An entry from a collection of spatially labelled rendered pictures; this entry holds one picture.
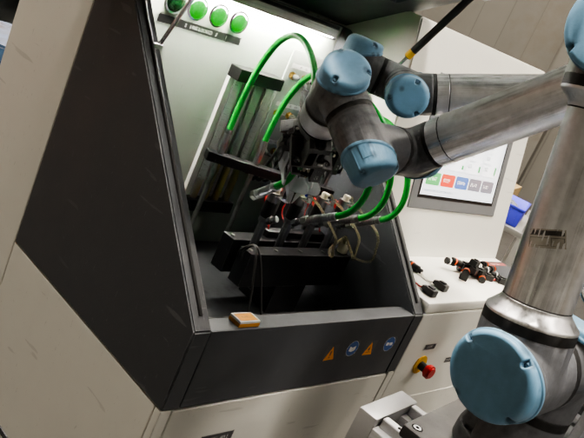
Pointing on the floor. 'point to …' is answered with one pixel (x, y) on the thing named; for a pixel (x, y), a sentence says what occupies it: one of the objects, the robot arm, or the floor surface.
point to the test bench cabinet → (64, 368)
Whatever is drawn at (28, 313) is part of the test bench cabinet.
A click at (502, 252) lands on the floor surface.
